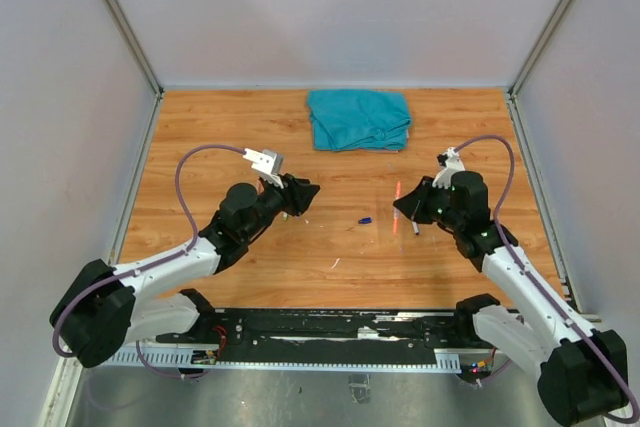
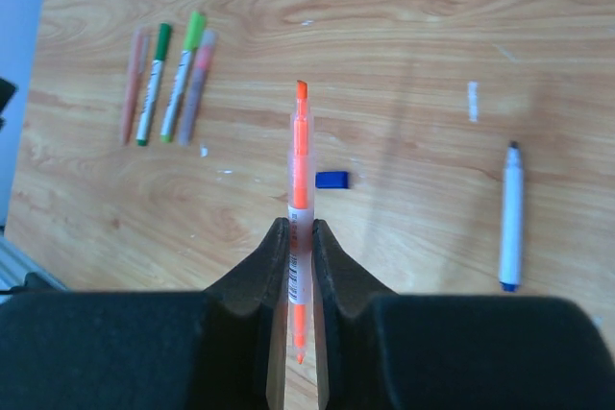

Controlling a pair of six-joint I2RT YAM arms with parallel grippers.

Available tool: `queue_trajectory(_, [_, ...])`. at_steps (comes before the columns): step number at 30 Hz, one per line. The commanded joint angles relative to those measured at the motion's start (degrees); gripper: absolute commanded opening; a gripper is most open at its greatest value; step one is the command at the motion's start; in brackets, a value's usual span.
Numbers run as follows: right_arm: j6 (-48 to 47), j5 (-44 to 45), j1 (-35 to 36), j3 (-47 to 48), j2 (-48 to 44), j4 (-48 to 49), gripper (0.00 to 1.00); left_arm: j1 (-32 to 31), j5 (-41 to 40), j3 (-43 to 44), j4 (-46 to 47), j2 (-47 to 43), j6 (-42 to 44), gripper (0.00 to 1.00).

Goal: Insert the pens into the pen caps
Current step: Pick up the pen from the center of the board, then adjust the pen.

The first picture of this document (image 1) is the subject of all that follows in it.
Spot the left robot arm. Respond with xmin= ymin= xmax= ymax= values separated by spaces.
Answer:
xmin=49 ymin=174 xmax=320 ymax=368

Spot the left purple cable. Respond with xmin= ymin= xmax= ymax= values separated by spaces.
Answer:
xmin=52 ymin=144 xmax=249 ymax=359

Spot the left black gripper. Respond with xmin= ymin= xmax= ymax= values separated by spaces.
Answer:
xmin=242 ymin=172 xmax=320 ymax=241

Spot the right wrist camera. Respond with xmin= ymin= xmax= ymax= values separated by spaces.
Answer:
xmin=432 ymin=147 xmax=465 ymax=189

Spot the teal folded cloth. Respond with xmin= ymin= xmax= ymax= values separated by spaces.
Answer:
xmin=306 ymin=89 xmax=412 ymax=152

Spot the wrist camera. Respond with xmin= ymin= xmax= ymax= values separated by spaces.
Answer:
xmin=243 ymin=148 xmax=284 ymax=189
xmin=432 ymin=147 xmax=465 ymax=189

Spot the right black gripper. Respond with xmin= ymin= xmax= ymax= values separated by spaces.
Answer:
xmin=394 ymin=176 xmax=463 ymax=231

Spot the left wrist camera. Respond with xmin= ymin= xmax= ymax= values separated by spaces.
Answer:
xmin=243 ymin=148 xmax=284 ymax=189

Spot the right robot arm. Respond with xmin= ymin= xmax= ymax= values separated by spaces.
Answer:
xmin=394 ymin=171 xmax=631 ymax=426

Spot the grey slotted cable duct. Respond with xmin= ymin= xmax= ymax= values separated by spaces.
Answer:
xmin=105 ymin=346 xmax=462 ymax=373

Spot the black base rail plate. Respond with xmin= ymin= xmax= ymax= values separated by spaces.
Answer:
xmin=155 ymin=308 xmax=491 ymax=366

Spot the orange pen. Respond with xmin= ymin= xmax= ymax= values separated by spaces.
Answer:
xmin=392 ymin=180 xmax=403 ymax=235

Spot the purple cable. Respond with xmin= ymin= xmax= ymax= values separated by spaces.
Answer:
xmin=52 ymin=144 xmax=249 ymax=359
xmin=453 ymin=134 xmax=640 ymax=423

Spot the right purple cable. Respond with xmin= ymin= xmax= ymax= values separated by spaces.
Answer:
xmin=453 ymin=134 xmax=640 ymax=423

